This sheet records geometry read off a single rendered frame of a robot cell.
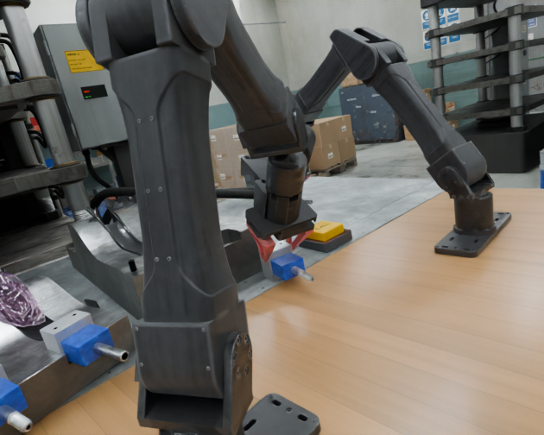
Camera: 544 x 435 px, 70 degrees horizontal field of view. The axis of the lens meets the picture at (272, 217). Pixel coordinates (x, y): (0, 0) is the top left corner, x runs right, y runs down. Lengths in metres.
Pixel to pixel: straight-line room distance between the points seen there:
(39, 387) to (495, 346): 0.52
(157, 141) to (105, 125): 1.22
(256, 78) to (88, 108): 1.11
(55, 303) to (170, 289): 0.42
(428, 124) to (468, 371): 0.44
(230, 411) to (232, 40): 0.32
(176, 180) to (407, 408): 0.30
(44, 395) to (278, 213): 0.38
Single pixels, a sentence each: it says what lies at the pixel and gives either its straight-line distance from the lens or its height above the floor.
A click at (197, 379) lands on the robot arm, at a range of 0.31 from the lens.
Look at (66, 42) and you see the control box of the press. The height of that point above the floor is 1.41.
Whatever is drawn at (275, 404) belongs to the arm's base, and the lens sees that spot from 0.45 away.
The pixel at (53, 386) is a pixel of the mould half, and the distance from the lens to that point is 0.57.
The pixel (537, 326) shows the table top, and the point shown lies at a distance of 0.55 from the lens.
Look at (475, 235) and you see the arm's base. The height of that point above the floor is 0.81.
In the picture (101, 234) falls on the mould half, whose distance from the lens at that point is 0.88.
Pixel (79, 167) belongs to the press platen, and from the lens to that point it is 1.33.
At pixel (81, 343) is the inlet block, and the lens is 0.54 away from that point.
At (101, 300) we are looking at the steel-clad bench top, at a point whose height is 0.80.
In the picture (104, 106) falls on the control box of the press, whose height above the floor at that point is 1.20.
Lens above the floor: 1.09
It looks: 16 degrees down
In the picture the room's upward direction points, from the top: 12 degrees counter-clockwise
